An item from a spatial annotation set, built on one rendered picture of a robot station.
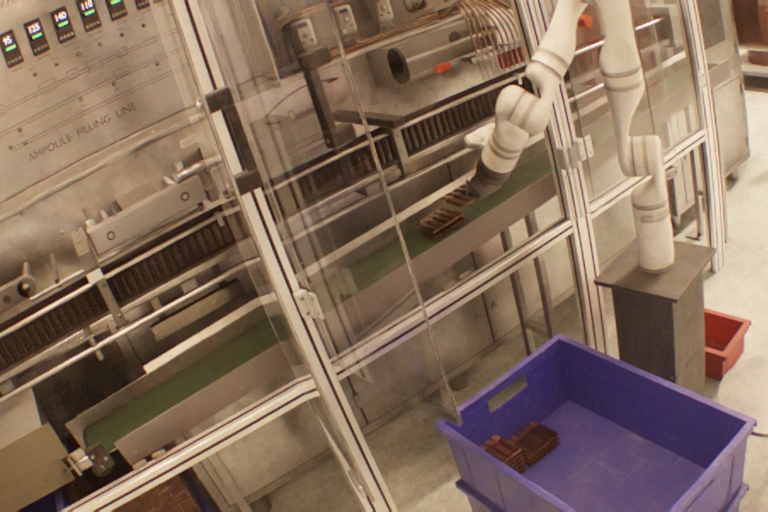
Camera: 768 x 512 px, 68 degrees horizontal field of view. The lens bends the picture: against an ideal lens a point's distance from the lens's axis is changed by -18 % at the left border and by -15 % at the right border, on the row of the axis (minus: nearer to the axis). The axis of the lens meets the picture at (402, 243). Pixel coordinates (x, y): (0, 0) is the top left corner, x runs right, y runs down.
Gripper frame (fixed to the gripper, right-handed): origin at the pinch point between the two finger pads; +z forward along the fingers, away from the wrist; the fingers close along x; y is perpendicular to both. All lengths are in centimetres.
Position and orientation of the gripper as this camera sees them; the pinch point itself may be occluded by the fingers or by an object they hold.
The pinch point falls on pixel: (469, 192)
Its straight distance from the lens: 154.5
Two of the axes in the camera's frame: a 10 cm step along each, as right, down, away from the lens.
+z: -1.7, 4.5, 8.8
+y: 6.0, 7.5, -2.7
